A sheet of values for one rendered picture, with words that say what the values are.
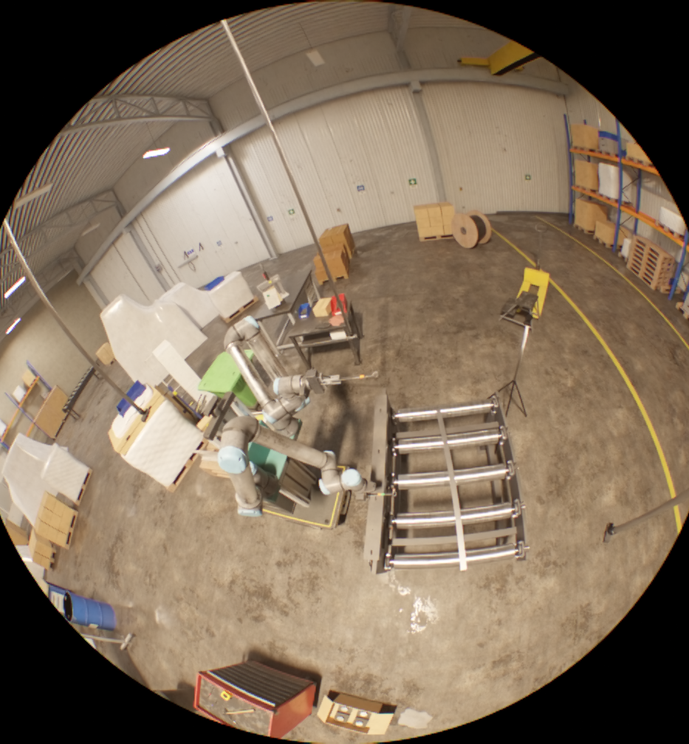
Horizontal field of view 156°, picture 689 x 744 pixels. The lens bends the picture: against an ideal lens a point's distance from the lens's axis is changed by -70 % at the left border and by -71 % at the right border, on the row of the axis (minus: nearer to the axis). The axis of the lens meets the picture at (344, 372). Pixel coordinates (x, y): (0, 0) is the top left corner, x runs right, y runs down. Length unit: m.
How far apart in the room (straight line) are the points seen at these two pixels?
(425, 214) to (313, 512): 7.70
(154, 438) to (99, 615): 3.67
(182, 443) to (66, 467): 5.03
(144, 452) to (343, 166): 10.42
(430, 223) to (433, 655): 8.93
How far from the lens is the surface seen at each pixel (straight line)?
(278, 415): 1.38
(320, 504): 2.63
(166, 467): 4.39
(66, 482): 8.59
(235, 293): 7.64
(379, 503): 1.58
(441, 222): 8.22
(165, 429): 4.12
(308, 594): 2.95
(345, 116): 10.84
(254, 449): 1.78
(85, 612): 5.67
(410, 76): 10.68
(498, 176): 11.66
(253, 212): 11.75
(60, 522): 8.61
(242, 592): 3.38
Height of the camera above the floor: 2.68
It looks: 43 degrees down
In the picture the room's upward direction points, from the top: 24 degrees counter-clockwise
